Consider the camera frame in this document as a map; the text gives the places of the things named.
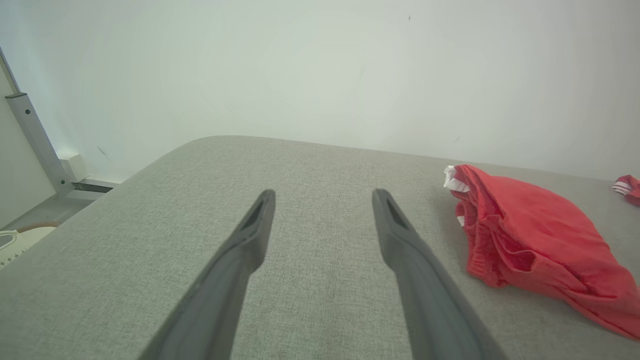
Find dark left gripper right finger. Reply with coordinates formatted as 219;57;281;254
371;188;506;360

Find red Bulls basketball jersey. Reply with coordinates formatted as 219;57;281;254
612;174;640;207

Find red shorts with white stripes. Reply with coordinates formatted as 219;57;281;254
443;164;640;341

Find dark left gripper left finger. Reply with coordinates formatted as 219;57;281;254
140;189;277;360

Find small white wall box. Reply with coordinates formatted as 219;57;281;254
59;152;89;183

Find grey metal post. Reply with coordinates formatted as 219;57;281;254
0;47;74;199

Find cream plastic basket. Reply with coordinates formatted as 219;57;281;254
0;221;59;269

